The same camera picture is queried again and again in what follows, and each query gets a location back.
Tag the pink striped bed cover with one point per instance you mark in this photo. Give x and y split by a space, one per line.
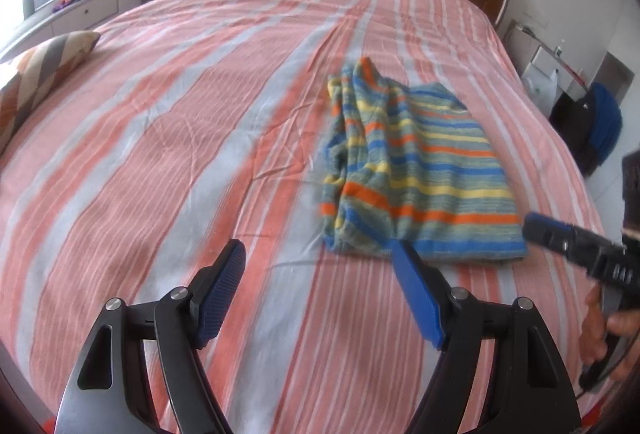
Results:
196 121

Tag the white bedside desk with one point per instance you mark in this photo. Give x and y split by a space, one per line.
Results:
527 50

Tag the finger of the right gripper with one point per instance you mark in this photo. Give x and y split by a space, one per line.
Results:
545 231

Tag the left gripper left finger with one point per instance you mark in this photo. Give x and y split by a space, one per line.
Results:
109 390

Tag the white plastic bag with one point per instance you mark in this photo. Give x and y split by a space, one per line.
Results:
541 89

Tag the white drawer cabinet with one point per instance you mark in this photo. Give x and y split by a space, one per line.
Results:
82 15

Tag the chevron striped pillow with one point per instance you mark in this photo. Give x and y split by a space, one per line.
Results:
36 72

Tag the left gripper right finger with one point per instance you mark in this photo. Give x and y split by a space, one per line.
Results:
529 390

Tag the black clothes on chair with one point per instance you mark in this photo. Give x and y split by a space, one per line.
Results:
573 120

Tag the colourful striped knit sweater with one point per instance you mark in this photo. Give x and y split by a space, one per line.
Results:
409 163

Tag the blue cloth on chair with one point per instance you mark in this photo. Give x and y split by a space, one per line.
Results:
607 124

